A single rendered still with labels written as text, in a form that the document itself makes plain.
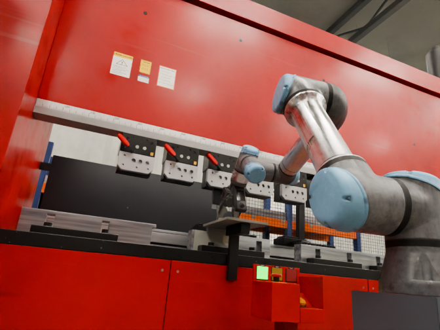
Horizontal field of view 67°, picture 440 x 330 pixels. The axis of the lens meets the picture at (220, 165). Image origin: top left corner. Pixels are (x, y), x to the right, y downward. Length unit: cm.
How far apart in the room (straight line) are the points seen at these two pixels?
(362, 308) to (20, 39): 131
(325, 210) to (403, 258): 16
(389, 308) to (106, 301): 91
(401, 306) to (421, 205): 18
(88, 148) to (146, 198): 387
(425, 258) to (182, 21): 155
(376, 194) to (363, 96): 171
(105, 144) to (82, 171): 387
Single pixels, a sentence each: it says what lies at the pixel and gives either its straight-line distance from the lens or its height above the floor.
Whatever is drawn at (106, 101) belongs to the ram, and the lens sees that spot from 155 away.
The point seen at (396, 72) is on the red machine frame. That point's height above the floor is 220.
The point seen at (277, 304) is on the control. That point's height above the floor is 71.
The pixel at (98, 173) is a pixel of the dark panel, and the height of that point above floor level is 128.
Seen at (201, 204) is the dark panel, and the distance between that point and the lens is 209.
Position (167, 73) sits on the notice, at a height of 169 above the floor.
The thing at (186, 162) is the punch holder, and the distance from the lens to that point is 152.
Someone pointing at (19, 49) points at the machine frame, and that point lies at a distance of 141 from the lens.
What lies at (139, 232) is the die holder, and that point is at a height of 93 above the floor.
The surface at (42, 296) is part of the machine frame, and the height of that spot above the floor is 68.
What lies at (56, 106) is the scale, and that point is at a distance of 153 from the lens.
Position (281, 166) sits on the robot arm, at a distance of 127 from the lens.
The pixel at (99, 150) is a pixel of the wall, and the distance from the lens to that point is 580.
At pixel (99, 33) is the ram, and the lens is 172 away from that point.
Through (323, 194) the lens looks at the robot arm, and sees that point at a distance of 67.
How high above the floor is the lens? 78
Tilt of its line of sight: 19 degrees up
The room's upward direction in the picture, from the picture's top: 5 degrees clockwise
